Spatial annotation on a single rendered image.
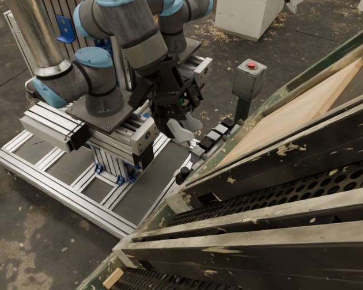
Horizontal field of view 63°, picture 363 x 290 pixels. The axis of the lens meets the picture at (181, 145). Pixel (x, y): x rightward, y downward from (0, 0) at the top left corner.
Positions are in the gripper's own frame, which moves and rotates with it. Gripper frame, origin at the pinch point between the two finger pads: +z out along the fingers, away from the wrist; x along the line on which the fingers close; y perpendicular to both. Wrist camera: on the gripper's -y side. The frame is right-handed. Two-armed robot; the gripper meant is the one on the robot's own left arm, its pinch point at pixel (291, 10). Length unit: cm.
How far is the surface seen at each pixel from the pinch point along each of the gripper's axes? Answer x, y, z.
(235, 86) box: 18, -44, 37
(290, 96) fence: -4.5, -5.8, 31.7
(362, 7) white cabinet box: 355, -48, 125
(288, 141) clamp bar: -69, 22, 0
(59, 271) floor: -95, -126, 86
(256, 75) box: 19.1, -30.9, 32.5
